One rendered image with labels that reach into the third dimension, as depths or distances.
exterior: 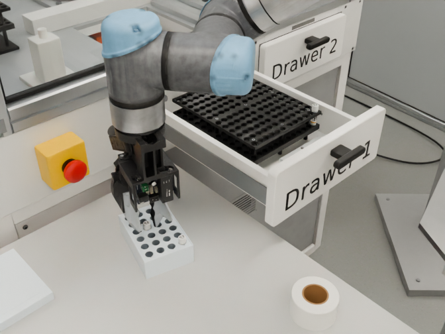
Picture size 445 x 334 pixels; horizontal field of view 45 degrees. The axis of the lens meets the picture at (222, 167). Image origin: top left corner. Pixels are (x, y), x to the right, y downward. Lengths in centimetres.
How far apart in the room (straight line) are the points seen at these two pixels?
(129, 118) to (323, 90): 86
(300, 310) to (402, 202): 149
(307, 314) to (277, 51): 63
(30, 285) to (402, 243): 147
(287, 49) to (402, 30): 161
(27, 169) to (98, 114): 15
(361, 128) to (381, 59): 198
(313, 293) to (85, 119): 48
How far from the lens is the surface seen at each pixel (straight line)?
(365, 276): 197
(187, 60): 67
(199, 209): 100
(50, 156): 91
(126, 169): 79
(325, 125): 107
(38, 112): 93
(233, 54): 67
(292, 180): 85
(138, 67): 69
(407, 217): 219
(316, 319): 80
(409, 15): 278
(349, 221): 217
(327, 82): 151
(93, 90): 96
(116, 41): 68
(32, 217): 103
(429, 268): 202
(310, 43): 127
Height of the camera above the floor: 142
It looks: 37 degrees down
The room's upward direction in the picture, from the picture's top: straight up
